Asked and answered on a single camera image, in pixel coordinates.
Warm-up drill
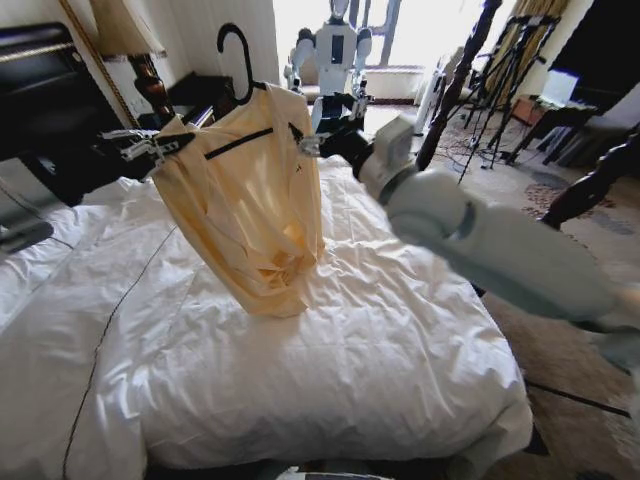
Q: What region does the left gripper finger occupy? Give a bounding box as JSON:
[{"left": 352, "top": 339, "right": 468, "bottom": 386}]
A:
[
  {"left": 98, "top": 128, "right": 197, "bottom": 150},
  {"left": 118, "top": 142, "right": 170, "bottom": 165}
]

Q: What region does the pale yellow garment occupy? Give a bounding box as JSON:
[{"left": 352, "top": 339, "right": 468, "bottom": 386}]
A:
[{"left": 149, "top": 82, "right": 329, "bottom": 319}]

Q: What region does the black plastic clothes hanger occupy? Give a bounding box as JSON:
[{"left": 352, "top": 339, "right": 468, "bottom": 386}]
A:
[{"left": 206, "top": 23, "right": 275, "bottom": 161}]

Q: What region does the white bed duvet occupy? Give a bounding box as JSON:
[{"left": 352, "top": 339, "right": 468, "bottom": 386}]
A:
[{"left": 0, "top": 153, "right": 534, "bottom": 480}]

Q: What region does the brown wooden lamp base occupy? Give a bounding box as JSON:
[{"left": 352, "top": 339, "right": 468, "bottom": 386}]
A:
[{"left": 127, "top": 52, "right": 175, "bottom": 127}]

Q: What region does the dark wooden nightstand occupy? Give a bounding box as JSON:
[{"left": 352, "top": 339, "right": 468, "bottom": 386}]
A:
[{"left": 137, "top": 73, "right": 237, "bottom": 132}]

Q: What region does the white humanoid robot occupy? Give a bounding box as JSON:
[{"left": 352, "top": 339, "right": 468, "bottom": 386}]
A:
[{"left": 283, "top": 0, "right": 376, "bottom": 137}]

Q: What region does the white tower appliance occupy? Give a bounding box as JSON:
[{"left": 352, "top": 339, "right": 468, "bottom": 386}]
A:
[{"left": 413, "top": 63, "right": 447, "bottom": 137}]

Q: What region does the cream lamp shade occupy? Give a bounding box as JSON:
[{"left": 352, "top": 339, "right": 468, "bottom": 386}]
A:
[{"left": 91, "top": 0, "right": 167, "bottom": 59}]

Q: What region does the dark twisted wooden bedpost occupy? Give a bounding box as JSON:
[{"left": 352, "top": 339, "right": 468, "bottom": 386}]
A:
[
  {"left": 541, "top": 130, "right": 640, "bottom": 232},
  {"left": 416, "top": 0, "right": 504, "bottom": 172}
]

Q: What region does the dark grey flat bar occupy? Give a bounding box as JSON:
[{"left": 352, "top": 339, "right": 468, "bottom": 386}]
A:
[{"left": 0, "top": 221, "right": 54, "bottom": 255}]

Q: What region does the black desk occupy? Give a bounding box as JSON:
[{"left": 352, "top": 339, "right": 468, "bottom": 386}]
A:
[{"left": 509, "top": 93, "right": 601, "bottom": 167}]

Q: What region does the open laptop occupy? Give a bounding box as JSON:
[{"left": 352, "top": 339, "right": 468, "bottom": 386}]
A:
[{"left": 535, "top": 68, "right": 582, "bottom": 107}]

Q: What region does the gold curtain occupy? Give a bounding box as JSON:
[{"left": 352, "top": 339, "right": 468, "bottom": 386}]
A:
[{"left": 508, "top": 0, "right": 569, "bottom": 36}]

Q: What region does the patterned beige carpet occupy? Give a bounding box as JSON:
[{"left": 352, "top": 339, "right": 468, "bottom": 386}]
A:
[{"left": 429, "top": 107, "right": 640, "bottom": 480}]

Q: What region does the black camera tripod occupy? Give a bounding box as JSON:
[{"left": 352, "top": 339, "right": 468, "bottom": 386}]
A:
[{"left": 462, "top": 14, "right": 562, "bottom": 171}]

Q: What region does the thin black cable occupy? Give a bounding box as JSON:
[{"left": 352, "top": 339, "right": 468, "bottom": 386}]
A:
[{"left": 62, "top": 238, "right": 169, "bottom": 480}]

